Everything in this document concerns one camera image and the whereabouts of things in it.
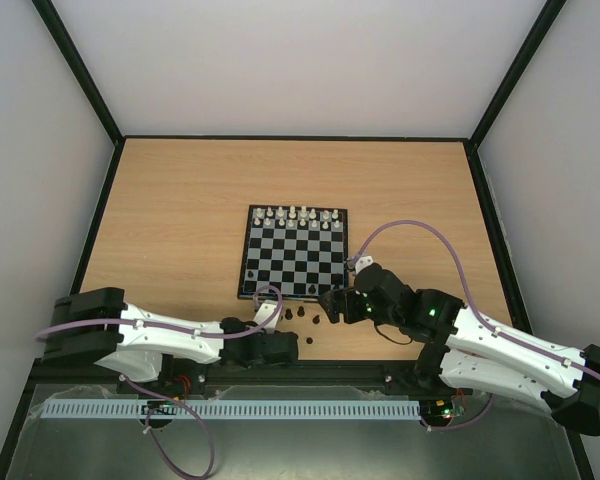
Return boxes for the black cage frame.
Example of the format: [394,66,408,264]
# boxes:
[0,0,596,480]

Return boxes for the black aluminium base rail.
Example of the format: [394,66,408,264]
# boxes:
[29,357,556,399]

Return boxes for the light blue cable duct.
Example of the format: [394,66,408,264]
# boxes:
[40,399,421,421]

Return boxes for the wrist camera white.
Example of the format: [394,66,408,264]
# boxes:
[253,300,283,333]
[346,255,374,275]

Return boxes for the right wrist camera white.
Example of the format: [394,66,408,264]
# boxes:
[346,255,374,275]

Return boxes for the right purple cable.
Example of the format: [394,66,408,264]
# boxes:
[349,219,600,432]

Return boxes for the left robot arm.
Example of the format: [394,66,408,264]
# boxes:
[35,287,299,383]

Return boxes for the black and silver chessboard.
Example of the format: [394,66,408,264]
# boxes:
[237,204,349,301]

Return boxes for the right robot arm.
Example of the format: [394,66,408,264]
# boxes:
[319,262,600,436]

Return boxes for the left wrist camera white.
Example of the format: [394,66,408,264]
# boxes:
[253,300,283,333]

